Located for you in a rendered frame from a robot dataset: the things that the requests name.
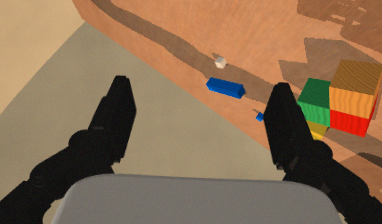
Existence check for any blue rectangular bar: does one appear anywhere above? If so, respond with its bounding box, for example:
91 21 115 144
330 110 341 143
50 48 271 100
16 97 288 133
206 77 245 99

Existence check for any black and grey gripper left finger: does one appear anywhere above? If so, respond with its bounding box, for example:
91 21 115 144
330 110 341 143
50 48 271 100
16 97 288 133
0 75 136 224

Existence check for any small blue cube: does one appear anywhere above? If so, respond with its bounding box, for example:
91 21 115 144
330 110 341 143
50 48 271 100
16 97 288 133
256 112 263 122

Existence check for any yellow cube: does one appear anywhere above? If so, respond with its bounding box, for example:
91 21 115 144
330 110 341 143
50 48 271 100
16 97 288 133
307 121 328 140

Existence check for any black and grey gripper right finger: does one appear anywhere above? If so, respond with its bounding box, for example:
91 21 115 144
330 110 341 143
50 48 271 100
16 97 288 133
263 82 382 224

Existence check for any red cube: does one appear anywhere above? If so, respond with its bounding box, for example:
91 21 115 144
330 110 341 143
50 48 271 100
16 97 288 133
330 97 377 137

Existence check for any green cube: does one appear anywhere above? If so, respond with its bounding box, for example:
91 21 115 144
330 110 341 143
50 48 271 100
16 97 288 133
297 78 331 127

